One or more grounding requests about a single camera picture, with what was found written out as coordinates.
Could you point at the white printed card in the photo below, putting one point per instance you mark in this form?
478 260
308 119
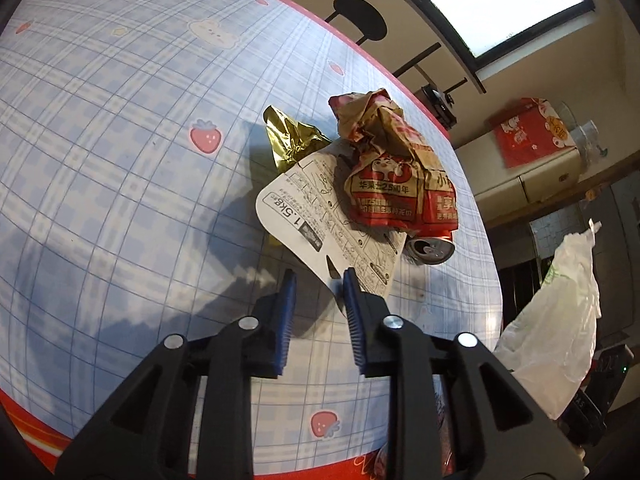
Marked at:
310 210

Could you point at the white plastic bag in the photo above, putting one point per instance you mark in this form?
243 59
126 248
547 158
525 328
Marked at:
550 320

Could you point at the brown paper bag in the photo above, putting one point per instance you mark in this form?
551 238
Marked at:
385 160

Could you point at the black framed window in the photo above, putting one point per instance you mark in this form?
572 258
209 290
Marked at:
500 5

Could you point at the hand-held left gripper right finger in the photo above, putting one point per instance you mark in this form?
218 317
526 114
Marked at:
352 320

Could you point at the red soda can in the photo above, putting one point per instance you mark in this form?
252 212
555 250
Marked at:
431 251

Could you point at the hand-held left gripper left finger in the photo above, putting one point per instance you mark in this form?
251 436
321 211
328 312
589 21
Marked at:
287 320

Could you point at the table with checked cloth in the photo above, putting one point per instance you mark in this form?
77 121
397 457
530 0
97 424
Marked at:
125 160

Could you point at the gold foil wrapper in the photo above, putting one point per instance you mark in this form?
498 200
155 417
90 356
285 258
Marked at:
287 135

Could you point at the black metal rack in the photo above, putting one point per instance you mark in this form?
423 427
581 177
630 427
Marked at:
417 59

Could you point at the cream refrigerator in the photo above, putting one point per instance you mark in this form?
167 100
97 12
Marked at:
540 185

